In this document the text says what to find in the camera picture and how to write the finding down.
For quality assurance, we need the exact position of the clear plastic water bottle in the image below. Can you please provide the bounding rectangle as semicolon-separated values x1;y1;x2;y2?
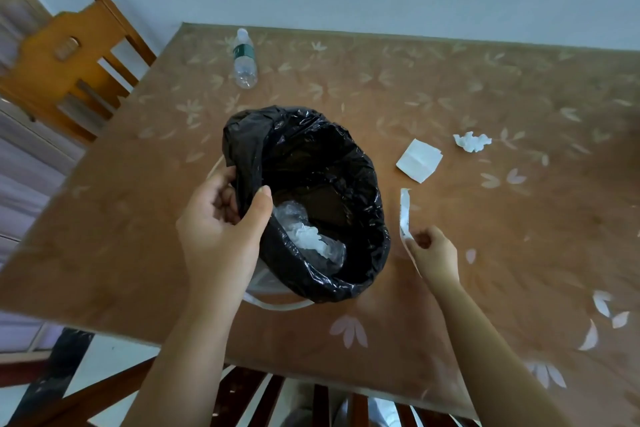
231;27;259;90

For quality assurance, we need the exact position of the long white paper strip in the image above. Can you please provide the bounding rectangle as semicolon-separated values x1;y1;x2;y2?
398;187;423;278

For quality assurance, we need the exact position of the person's right hand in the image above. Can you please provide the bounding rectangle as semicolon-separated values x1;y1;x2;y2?
405;225;461;293

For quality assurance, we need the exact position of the square white paper piece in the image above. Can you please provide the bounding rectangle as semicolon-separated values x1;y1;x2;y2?
395;138;444;185

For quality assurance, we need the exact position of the trash bin with black bag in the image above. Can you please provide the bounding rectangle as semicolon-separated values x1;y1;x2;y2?
206;105;392;312

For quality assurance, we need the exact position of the person's right forearm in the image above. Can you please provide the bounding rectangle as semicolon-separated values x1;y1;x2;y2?
429;276;573;427

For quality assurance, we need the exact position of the brown floral table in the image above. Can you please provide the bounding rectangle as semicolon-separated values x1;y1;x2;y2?
0;22;640;427

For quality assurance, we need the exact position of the person's left hand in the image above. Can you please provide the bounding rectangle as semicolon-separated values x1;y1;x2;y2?
175;165;275;298

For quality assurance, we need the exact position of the grey wooden cabinet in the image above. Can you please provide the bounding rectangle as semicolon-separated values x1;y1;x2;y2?
0;0;89;355

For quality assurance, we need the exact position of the person's left forearm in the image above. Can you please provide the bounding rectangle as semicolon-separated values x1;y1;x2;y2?
121;291;246;427

